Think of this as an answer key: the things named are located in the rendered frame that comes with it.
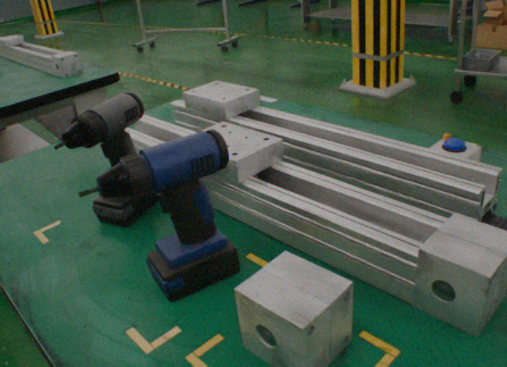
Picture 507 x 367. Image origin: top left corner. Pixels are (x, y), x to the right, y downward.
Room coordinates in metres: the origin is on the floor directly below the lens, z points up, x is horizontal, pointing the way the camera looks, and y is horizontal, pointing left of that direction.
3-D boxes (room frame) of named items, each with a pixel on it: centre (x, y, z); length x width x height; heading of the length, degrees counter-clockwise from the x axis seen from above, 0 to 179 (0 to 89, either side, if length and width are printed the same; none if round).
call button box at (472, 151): (0.76, -0.38, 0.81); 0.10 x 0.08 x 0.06; 131
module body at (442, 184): (0.89, -0.10, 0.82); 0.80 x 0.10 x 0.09; 41
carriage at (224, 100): (1.08, 0.06, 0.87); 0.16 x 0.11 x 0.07; 41
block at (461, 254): (0.44, -0.26, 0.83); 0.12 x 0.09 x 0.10; 131
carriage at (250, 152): (0.77, 0.04, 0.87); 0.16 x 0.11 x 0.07; 41
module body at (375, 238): (0.77, 0.04, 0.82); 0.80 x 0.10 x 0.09; 41
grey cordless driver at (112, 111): (0.75, 0.26, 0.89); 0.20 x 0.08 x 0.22; 152
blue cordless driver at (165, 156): (0.54, 0.13, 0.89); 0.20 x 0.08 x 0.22; 119
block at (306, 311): (0.41, -0.04, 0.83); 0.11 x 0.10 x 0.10; 133
